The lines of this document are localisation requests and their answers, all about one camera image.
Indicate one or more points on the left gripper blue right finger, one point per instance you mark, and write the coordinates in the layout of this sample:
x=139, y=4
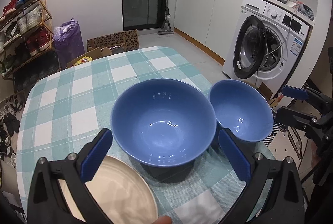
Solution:
x=244, y=162

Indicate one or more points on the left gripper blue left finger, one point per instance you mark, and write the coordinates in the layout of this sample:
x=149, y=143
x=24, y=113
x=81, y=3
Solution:
x=92, y=154

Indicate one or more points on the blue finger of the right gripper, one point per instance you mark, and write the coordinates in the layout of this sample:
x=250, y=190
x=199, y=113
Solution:
x=295, y=93

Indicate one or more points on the beige plate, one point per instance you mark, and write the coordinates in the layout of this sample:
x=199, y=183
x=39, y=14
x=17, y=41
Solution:
x=122, y=193

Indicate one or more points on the large blue bowl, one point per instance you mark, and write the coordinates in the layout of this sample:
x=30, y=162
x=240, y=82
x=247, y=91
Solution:
x=163, y=123

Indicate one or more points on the white kitchen cabinet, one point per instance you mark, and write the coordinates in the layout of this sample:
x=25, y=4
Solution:
x=208, y=24

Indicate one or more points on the left human hand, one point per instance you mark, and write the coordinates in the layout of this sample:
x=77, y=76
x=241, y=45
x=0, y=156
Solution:
x=163, y=220

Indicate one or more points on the teal checkered tablecloth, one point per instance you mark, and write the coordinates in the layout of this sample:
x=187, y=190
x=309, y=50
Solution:
x=68, y=109

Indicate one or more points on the white washing machine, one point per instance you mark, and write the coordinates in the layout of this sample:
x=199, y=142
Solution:
x=266, y=48

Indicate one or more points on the open cardboard box with snacks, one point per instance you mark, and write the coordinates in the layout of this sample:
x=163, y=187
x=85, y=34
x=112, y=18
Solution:
x=96, y=53

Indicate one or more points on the purple plastic bag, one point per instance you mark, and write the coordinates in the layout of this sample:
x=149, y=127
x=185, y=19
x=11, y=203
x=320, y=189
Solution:
x=68, y=42

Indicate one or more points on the patterned cardboard box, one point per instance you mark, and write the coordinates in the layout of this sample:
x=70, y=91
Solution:
x=127, y=39

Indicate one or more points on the wooden shoe rack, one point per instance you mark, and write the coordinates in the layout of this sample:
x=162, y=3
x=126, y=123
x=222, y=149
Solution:
x=43, y=23

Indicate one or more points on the red high-top shoes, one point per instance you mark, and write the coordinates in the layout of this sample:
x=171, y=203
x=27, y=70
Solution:
x=38, y=41

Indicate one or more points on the stick vacuum cleaner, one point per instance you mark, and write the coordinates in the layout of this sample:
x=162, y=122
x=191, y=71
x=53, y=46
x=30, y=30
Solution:
x=166, y=27

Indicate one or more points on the red sneaker on rack top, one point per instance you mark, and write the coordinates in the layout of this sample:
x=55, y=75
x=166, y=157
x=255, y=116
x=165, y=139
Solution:
x=11, y=7

